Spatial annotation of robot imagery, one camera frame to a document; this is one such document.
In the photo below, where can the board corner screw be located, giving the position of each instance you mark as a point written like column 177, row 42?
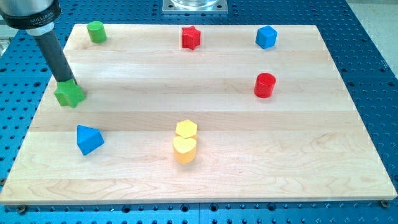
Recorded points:
column 384, row 203
column 21, row 209

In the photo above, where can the red star block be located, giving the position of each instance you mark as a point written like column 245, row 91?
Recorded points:
column 191, row 37

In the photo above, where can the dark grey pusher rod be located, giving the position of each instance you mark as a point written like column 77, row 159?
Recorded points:
column 52, row 52

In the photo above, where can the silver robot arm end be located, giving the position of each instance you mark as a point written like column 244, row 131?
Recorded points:
column 34, row 16

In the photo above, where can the yellow hexagon block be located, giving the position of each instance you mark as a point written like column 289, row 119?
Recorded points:
column 186, row 129

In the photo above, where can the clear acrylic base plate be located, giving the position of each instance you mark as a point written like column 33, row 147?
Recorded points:
column 194, row 6

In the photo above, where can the left board corner screw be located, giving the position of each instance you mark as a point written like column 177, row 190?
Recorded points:
column 21, row 209

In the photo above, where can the green star block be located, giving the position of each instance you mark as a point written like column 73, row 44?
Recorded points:
column 68, row 93

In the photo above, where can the light wooden board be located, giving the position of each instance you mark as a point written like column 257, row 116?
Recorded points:
column 306, row 142

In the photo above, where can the blue triangle block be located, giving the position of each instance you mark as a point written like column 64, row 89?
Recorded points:
column 88, row 139

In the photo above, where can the right board corner screw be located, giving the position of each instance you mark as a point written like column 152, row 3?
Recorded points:
column 384, row 203

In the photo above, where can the green cylinder block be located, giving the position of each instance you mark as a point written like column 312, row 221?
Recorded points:
column 96, row 31

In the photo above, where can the yellow heart block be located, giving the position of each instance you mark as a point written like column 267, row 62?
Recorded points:
column 185, row 149

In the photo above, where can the blue cube block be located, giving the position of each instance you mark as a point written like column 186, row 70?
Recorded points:
column 266, row 37

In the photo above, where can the red cylinder block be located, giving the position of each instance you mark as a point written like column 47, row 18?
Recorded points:
column 264, row 85

